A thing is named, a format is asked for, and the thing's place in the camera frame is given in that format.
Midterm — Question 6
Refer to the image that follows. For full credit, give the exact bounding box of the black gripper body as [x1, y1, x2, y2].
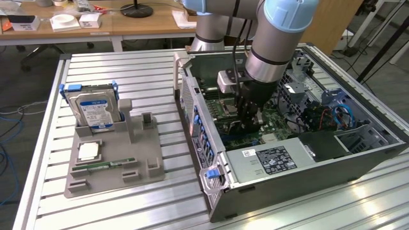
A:
[237, 80, 281, 110]

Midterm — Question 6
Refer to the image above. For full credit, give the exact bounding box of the white paper stack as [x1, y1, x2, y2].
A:
[172, 10, 197, 29]

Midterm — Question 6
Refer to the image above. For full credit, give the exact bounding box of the black office chair base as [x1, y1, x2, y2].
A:
[16, 42, 96, 72]

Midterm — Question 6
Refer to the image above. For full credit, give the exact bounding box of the blue floor cable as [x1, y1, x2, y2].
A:
[0, 117, 25, 207]

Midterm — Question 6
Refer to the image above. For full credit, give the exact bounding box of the blue wire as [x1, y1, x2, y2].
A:
[332, 103, 357, 131]

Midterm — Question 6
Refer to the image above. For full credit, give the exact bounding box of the black stand pole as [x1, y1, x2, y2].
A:
[355, 14, 409, 84]

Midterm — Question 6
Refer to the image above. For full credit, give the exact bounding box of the grey plastic parts rack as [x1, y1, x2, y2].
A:
[64, 98, 167, 199]

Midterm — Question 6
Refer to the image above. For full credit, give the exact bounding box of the green RAM stick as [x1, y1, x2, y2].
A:
[72, 157, 137, 171]

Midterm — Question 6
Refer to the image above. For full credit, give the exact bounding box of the clear plastic bag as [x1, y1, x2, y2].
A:
[68, 0, 108, 14]

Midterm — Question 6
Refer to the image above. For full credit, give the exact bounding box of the hard disk in blue caddy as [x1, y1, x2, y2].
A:
[59, 80, 125, 134]

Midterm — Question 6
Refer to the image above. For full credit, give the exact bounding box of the wooden cabinet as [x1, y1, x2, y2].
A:
[299, 0, 365, 55]

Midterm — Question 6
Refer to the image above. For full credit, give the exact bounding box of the red wire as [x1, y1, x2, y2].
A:
[321, 109, 336, 130]

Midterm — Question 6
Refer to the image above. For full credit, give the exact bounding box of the wooden desk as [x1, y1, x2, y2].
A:
[112, 0, 288, 52]
[0, 0, 115, 52]

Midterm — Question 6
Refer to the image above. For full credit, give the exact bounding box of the silver power supply unit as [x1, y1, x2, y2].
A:
[224, 138, 317, 183]

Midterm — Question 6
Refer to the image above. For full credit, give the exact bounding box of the open grey PC case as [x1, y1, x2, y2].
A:
[172, 42, 409, 222]

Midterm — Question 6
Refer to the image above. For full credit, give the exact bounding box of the black lamp base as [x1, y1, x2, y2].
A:
[120, 0, 155, 19]

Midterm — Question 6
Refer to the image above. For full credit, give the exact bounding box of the white pedestal box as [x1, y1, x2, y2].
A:
[332, 28, 356, 52]

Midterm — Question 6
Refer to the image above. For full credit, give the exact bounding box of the white table frame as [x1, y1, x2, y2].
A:
[347, 0, 409, 65]

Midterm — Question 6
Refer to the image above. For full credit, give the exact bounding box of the small white box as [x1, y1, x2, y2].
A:
[79, 13, 103, 29]

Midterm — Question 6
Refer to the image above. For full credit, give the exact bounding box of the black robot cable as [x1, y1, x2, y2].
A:
[232, 19, 255, 96]

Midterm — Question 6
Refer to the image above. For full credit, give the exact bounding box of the white square block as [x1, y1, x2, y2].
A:
[49, 13, 83, 33]

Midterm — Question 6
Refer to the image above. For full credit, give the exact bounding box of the metal disk bay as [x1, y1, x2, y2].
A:
[333, 121, 393, 154]
[277, 69, 325, 113]

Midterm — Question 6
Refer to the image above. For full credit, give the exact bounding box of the orange box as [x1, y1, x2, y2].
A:
[0, 16, 13, 35]

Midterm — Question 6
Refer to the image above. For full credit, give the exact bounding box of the green motherboard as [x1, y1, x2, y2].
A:
[201, 82, 301, 151]

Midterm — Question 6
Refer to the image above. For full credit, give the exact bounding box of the white floor cable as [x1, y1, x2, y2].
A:
[0, 100, 48, 116]

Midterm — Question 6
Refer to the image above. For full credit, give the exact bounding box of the CPU socket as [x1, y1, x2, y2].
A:
[221, 97, 239, 117]

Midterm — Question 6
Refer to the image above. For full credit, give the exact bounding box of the white box black lid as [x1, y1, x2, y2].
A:
[7, 14, 41, 32]

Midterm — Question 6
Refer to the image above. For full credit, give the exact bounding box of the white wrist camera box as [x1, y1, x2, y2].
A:
[217, 69, 247, 94]

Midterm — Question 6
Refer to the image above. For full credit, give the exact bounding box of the silver CPU chip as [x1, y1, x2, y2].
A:
[79, 143, 100, 161]

